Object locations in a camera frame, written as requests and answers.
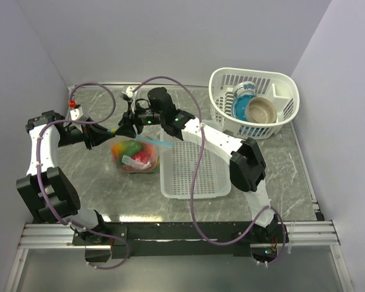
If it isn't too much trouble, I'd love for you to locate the aluminium rail frame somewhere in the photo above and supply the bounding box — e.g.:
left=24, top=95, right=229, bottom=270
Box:
left=5, top=221, right=355, bottom=291

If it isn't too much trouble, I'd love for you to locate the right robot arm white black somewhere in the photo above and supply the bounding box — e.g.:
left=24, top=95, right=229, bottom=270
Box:
left=116, top=86, right=279, bottom=242

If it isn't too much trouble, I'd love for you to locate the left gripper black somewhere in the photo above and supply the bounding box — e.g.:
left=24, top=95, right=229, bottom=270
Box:
left=58, top=117, right=115, bottom=150

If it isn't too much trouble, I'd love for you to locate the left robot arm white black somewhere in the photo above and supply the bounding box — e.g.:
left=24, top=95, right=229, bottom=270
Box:
left=16, top=110, right=115, bottom=245

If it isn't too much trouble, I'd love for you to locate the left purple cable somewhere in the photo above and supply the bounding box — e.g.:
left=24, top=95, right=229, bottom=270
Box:
left=36, top=82, right=130, bottom=271

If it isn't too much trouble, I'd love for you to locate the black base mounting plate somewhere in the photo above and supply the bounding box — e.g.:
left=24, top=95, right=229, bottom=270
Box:
left=72, top=221, right=289, bottom=263

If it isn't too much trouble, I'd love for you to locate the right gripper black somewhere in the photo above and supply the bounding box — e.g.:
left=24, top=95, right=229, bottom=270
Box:
left=114, top=102, right=164, bottom=140

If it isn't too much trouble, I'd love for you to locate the clear zip top bag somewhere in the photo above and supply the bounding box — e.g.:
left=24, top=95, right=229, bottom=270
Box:
left=109, top=135, right=173, bottom=173

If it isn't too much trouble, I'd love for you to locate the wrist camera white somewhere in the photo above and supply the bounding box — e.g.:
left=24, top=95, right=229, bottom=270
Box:
left=68, top=100, right=85, bottom=121
left=121, top=86, right=136, bottom=101

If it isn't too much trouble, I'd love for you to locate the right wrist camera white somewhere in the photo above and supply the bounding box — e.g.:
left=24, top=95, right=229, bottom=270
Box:
left=121, top=86, right=136, bottom=101

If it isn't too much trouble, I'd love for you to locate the white dish rack basket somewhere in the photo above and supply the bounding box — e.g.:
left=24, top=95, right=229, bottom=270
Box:
left=209, top=68, right=300, bottom=140

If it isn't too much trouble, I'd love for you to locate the white perforated flat basket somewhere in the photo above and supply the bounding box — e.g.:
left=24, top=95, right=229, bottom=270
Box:
left=160, top=131, right=231, bottom=200

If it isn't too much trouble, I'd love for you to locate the blue plate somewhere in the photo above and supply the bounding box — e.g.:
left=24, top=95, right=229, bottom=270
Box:
left=231, top=94, right=257, bottom=121

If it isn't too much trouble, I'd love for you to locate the beige bowl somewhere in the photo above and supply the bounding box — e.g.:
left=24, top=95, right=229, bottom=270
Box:
left=245, top=97, right=277, bottom=124

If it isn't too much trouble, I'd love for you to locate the red fake pepper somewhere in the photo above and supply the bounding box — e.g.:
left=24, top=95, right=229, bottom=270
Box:
left=131, top=151, right=152, bottom=168

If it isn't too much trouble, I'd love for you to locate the orange green fake mango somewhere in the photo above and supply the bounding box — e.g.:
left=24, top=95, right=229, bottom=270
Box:
left=111, top=140, right=142, bottom=156

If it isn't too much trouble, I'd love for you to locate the blue white patterned cup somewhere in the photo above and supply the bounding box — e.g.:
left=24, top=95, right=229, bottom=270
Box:
left=232, top=81, right=257, bottom=97

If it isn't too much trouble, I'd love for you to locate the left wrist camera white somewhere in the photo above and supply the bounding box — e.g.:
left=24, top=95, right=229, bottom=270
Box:
left=68, top=100, right=85, bottom=121

